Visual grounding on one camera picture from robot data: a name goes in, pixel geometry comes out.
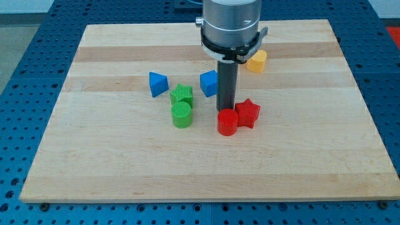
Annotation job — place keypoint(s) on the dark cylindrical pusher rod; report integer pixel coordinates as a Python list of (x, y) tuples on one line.
[(226, 85)]

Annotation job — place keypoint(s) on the black mounting clamp ring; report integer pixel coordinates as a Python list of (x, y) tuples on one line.
[(233, 54)]

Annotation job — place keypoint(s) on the blue cube block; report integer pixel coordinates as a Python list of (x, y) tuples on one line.
[(209, 83)]

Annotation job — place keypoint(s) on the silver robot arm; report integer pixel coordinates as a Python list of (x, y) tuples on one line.
[(230, 34)]

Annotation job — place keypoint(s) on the red star block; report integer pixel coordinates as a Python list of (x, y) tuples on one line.
[(248, 113)]

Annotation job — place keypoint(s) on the green star block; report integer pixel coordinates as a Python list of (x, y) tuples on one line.
[(182, 93)]

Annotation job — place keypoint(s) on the yellow heart block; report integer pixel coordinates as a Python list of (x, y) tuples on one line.
[(256, 63)]

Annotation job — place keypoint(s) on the red cylinder block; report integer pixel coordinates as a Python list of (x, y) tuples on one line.
[(227, 122)]

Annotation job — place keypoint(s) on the green cylinder block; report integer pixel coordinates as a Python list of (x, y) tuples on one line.
[(181, 114)]

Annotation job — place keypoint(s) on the blue triangular prism block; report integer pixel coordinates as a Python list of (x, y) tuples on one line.
[(158, 84)]

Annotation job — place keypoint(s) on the light wooden board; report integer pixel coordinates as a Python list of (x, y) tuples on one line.
[(109, 141)]

